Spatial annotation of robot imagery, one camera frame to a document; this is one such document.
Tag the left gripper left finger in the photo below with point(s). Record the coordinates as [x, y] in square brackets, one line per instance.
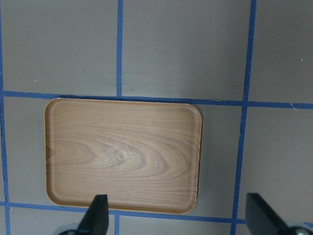
[96, 219]

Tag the wooden tray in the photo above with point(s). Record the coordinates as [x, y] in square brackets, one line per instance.
[145, 156]

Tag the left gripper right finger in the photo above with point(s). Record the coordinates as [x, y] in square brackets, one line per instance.
[260, 218]

